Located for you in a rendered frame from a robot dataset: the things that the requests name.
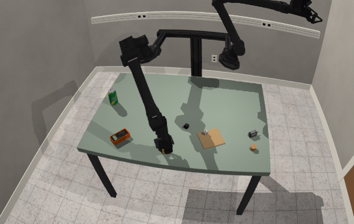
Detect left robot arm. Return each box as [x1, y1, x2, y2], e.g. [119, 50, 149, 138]
[212, 0, 312, 66]

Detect tan flat mat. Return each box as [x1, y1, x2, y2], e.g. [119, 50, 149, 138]
[197, 128, 225, 149]

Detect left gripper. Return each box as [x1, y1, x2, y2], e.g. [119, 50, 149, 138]
[299, 7, 322, 24]

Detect green soda can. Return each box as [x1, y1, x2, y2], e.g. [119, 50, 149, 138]
[108, 88, 118, 105]

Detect orange multimeter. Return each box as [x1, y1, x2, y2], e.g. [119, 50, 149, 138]
[110, 128, 130, 145]

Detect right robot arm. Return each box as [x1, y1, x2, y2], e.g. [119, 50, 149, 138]
[119, 34, 173, 154]

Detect small orange-brown cylinder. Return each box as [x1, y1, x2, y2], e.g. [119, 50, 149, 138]
[250, 144, 256, 151]

